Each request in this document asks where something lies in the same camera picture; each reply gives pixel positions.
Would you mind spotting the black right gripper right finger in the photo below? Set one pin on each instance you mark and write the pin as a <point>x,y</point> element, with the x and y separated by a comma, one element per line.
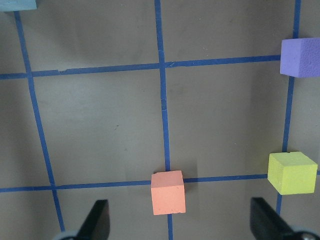
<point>266,224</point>

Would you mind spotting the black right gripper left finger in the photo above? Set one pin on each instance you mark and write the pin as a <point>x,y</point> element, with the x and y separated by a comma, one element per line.
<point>97,223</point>

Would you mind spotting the light blue block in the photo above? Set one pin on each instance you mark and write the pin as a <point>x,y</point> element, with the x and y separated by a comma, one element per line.
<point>17,5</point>

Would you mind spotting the yellow block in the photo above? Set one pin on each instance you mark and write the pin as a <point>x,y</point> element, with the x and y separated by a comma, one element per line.
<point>292,173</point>

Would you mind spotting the orange block right rear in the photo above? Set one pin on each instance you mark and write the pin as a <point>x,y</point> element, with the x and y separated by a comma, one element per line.
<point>168,193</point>

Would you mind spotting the purple block right side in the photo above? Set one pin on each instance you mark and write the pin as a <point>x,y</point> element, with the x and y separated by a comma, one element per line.
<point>300,57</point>

